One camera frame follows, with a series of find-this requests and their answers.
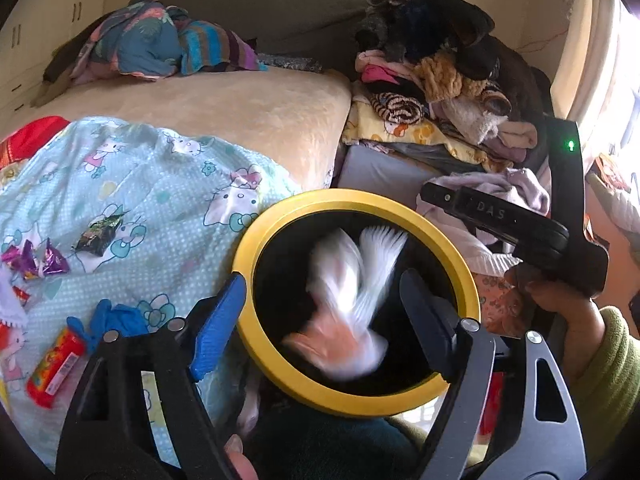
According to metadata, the white paper trash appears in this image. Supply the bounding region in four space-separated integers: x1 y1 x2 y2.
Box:
283 226 408 382

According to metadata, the blue crumpled wrapper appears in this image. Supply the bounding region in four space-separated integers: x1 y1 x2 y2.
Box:
66 299 149 353

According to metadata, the red floral blanket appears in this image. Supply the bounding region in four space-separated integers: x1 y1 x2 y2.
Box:
0 116 70 169

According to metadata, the pile of clothes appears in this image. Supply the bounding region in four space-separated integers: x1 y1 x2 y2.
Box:
342 0 557 281

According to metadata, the light blue cartoon blanket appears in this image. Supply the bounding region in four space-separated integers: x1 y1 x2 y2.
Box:
1 117 298 466

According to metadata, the beige bed mattress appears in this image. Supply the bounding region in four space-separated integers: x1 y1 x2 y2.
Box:
1 67 352 191

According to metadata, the purple foil wrapper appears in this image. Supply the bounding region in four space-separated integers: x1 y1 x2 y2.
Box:
1 240 70 281

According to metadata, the grey upholstered headboard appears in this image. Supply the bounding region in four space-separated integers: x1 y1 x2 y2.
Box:
160 0 366 79

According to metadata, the green right sleeve forearm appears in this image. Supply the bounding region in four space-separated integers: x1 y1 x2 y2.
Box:
570 307 639 466

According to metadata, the red candy tube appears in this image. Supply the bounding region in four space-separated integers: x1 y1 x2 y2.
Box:
26 326 86 408

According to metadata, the green black snack wrapper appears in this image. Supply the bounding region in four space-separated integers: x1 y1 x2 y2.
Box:
74 214 124 257

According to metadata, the cream wardrobe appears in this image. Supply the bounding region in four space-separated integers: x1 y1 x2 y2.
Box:
1 0 104 134

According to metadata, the yellow-rimmed black trash bin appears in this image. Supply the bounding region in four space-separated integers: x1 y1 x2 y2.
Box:
232 188 480 417

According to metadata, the colourful folded quilt pile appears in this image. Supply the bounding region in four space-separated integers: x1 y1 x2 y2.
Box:
30 0 267 107

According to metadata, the right hand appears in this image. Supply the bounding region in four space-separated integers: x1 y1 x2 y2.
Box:
525 280 605 386

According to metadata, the small red candy wrapper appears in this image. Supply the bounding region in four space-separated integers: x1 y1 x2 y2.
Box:
12 286 30 307

